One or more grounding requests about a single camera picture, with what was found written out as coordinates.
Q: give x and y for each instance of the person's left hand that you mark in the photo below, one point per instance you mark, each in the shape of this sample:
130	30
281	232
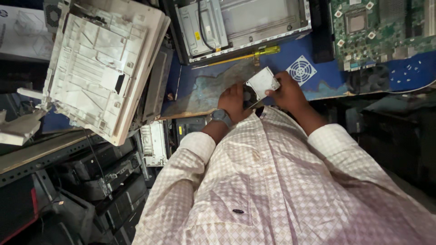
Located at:
230	103

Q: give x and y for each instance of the broken white plastic piece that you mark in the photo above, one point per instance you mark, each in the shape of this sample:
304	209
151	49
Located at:
18	127

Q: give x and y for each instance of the open metal computer case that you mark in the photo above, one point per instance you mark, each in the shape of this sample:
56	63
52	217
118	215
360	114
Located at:
259	20

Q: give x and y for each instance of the black printer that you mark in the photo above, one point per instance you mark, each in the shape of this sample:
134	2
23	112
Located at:
189	129

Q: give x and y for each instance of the metal rack with computer cases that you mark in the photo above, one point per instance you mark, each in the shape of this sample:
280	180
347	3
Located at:
68	190

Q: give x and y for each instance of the white cardboard box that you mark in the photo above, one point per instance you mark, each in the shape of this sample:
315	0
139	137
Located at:
24	34

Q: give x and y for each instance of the grey metal fan unit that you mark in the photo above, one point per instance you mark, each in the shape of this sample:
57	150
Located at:
262	83

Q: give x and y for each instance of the white plastic printer cover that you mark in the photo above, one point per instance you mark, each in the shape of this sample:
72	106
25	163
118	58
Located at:
98	68

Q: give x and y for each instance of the black plastic bar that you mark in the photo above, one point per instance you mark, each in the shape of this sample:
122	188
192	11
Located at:
322	30

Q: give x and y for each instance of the black cooling fan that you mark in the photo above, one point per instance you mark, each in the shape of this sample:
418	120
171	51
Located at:
369	79

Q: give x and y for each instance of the person's left fingers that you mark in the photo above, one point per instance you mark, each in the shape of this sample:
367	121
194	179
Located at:
236	91

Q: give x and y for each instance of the small white printer part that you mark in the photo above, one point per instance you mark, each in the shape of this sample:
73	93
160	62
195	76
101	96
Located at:
154	143

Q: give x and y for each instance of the white checked shirt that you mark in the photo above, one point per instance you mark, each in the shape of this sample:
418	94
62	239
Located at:
272	183

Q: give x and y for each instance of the person's right hand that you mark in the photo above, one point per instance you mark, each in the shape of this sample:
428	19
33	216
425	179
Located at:
289	95

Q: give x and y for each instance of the green motherboard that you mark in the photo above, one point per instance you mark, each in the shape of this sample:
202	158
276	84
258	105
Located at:
378	34

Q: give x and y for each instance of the white fan grille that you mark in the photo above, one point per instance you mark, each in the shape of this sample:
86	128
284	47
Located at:
301	70

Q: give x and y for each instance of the grey wristwatch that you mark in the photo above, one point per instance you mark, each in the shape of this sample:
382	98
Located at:
221	116

